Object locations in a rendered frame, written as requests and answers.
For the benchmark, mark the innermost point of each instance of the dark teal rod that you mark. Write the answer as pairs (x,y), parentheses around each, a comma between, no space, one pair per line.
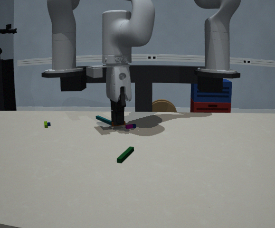
(103,120)

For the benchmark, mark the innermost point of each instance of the small magenta block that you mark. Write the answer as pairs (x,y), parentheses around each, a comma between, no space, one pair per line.
(129,126)

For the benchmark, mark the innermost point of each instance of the dark green rod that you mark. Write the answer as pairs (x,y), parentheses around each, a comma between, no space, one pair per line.
(125,154)

